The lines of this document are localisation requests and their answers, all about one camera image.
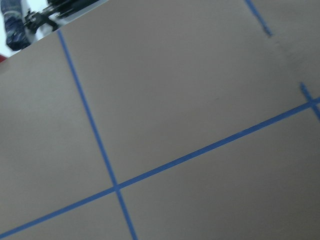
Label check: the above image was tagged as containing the black folded tripod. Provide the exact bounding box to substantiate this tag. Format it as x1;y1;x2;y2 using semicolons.
24;0;98;35

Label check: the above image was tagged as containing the folded blue umbrella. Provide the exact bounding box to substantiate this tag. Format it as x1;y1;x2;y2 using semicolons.
0;0;31;52

